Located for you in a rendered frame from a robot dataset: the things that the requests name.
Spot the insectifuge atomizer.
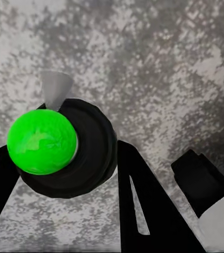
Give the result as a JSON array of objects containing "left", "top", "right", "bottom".
[{"left": 7, "top": 71, "right": 118, "bottom": 199}]

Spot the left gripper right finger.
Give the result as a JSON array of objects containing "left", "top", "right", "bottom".
[{"left": 118, "top": 140, "right": 206, "bottom": 253}]

